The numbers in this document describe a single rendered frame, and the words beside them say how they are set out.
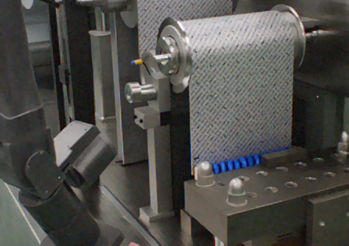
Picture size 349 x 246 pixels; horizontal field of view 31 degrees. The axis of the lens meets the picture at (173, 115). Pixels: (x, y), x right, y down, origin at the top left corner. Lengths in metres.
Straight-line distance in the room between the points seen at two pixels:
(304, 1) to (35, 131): 0.85
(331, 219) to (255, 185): 0.15
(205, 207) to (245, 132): 0.21
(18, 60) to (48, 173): 0.13
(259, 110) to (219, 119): 0.09
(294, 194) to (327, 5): 0.42
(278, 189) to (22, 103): 0.61
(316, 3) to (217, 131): 0.35
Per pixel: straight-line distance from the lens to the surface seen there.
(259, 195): 1.15
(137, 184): 1.52
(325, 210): 1.18
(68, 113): 1.59
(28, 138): 0.70
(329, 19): 1.36
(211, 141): 1.25
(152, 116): 1.26
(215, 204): 1.12
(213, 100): 1.23
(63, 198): 0.76
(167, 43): 1.20
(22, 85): 0.69
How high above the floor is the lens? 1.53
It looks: 18 degrees down
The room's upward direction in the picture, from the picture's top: 2 degrees counter-clockwise
